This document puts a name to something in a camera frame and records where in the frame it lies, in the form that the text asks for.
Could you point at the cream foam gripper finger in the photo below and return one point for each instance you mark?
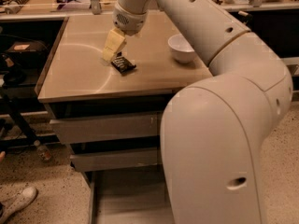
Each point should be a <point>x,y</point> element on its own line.
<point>115,42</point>

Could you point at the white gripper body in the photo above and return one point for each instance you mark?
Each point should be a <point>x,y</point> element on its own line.
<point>130,22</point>

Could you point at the black rxbar chocolate wrapper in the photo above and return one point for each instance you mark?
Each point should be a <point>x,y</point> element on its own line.
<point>122,64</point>

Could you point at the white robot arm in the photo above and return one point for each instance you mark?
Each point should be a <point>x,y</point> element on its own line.
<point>212,131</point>

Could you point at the grey drawer cabinet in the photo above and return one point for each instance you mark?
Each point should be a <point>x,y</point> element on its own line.
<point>77,83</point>

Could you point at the grey top drawer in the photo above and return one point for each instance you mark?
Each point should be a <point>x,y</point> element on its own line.
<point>105,128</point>

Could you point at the grey middle drawer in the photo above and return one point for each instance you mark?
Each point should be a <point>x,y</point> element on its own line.
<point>119,159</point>

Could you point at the open grey bottom drawer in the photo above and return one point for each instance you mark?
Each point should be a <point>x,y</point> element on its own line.
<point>130,196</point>

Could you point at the white ceramic bowl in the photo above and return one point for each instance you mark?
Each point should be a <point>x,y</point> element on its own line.
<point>180,49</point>

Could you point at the black bag with label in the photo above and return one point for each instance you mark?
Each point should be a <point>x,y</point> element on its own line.
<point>29,54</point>

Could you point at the black stand leg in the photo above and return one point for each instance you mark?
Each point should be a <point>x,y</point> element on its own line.
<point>18,119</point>

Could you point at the plastic water bottle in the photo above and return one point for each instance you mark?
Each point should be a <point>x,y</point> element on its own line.
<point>42,151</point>

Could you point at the white sneaker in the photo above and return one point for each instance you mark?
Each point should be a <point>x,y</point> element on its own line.
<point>16,203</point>

